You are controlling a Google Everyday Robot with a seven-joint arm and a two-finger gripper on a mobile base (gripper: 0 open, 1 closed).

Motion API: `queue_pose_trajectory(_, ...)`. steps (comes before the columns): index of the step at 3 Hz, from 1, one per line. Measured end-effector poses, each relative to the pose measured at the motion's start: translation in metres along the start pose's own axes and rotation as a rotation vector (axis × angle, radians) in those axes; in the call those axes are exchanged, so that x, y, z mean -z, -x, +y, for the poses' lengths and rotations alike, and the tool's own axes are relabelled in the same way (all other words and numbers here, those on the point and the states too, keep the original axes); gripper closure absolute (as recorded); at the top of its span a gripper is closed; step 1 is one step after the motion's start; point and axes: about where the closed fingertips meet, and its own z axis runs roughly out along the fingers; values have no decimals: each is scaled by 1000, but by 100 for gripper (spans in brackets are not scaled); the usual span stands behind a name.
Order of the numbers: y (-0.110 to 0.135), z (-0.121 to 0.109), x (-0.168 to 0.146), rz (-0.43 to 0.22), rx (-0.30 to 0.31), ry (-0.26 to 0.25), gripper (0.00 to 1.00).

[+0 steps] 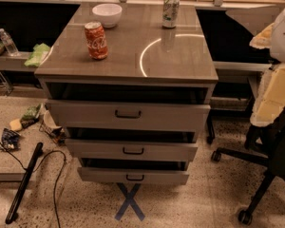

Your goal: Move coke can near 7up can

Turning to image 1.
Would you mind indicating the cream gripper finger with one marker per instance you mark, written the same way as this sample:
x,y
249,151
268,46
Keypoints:
x,y
263,39
270,99

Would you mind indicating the red coke can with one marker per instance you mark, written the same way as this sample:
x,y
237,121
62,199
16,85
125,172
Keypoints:
x,y
95,40

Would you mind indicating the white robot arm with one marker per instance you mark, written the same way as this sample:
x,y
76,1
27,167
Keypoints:
x,y
277,49

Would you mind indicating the black office chair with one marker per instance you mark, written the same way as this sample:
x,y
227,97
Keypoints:
x,y
269,141

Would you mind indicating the bottom grey drawer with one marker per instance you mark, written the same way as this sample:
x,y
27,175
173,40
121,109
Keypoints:
x,y
133,176

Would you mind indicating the grey drawer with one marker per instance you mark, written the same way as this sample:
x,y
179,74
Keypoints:
x,y
133,176
129,116
141,151

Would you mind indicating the grey drawer cabinet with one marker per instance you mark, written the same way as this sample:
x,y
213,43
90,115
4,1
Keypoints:
x,y
146,63

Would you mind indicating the white bowl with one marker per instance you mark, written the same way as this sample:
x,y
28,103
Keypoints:
x,y
108,14

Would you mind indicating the middle grey drawer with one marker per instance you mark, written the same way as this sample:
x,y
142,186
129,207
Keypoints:
x,y
141,151

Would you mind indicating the top grey drawer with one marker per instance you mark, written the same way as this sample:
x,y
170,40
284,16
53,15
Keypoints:
x,y
129,116

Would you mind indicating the green cloth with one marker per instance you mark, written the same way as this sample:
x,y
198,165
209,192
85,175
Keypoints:
x,y
40,51

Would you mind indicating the black bar on floor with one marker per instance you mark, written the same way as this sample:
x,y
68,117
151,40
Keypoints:
x,y
12,213

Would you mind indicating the green chip bag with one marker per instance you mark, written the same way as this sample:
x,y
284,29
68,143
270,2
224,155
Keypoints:
x,y
31,116

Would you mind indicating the clear plastic water bottle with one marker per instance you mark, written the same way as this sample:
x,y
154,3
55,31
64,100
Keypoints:
x,y
8,43

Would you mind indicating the yellow sponge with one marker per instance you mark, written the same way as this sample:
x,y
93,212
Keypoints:
x,y
15,125

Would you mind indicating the blue chip bag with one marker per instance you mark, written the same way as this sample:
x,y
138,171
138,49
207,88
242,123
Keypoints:
x,y
9,140

